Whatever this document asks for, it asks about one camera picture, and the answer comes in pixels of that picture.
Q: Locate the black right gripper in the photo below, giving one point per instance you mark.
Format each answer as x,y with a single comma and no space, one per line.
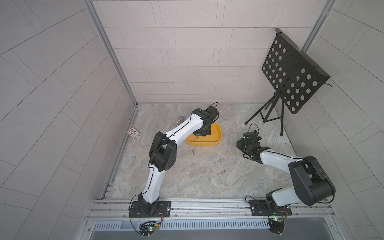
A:
238,145

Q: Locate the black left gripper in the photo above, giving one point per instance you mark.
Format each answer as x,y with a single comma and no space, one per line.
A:
208,132

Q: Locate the yellow plastic storage box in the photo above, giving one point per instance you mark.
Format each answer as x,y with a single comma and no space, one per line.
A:
208,141

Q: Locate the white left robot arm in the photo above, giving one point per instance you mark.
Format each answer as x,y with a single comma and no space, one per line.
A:
163,152

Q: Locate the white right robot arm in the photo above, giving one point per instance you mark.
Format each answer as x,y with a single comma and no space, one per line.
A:
311,184

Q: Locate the playing card box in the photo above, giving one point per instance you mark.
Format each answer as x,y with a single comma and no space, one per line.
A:
133,133

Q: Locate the right controller circuit board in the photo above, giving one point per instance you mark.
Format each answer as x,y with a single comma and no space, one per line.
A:
276,226

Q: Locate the controller circuit board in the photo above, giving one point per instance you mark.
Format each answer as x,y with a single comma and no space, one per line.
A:
276,226
148,228

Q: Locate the black perforated music stand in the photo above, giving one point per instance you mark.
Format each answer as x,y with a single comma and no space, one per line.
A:
294,76

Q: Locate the left controller circuit board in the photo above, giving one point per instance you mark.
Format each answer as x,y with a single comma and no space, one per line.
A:
148,228

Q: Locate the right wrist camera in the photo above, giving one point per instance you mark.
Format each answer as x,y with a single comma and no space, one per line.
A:
251,138

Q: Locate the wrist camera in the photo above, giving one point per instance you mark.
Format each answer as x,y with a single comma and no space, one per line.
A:
213,112
251,138

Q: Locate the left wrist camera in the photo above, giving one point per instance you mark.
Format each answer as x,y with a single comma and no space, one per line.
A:
213,112

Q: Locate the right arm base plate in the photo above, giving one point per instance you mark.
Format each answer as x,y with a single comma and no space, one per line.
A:
270,207

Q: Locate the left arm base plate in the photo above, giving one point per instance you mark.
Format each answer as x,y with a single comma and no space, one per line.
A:
155,210

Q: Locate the aluminium mounting rail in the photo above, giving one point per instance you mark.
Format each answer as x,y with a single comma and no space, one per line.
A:
201,208

